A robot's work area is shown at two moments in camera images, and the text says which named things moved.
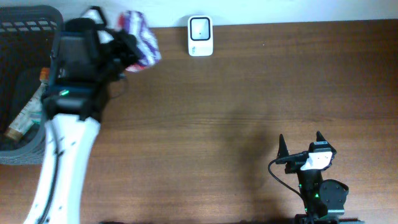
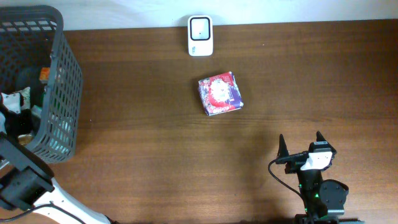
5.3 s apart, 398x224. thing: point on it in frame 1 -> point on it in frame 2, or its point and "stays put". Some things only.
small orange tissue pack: x=45 y=73 stays put
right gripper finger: x=319 y=137 stays put
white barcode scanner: x=200 y=35 stays put
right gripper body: x=293 y=168 stays put
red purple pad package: x=134 y=22 -> x=219 y=94
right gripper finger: x=282 y=150 stays put
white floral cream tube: x=30 y=114 -> x=24 y=139
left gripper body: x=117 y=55 -> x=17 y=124
